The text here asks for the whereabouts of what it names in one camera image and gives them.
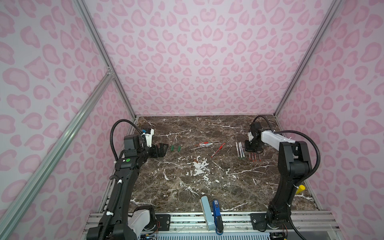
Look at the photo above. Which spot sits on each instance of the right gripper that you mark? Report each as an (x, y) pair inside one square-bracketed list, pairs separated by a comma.
[(248, 149)]

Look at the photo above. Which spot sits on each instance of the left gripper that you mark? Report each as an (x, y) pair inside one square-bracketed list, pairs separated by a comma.
[(156, 154)]

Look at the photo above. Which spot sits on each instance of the green cap marker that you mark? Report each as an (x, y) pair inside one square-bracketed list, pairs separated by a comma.
[(240, 150)]

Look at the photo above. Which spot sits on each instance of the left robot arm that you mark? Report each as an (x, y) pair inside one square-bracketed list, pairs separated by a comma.
[(123, 186)]

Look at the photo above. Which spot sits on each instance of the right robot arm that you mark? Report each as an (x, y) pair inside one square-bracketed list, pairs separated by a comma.
[(293, 165)]

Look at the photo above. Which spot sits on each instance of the yellow cap marker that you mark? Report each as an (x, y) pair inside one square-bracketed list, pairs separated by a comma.
[(300, 189)]

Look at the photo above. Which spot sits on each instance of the light blue box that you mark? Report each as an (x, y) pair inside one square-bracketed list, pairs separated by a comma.
[(207, 212)]

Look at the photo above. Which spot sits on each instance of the blue black tool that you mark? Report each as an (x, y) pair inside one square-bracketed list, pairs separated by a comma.
[(218, 218)]

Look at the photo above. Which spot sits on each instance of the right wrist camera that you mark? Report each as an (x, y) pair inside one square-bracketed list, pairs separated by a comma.
[(250, 136)]

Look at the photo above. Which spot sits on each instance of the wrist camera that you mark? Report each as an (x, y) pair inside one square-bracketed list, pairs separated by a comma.
[(148, 134), (250, 136)]

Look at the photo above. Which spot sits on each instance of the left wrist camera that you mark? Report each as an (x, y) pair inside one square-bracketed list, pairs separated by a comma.
[(148, 134)]

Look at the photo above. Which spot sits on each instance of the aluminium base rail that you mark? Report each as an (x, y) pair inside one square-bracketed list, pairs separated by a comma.
[(310, 225)]

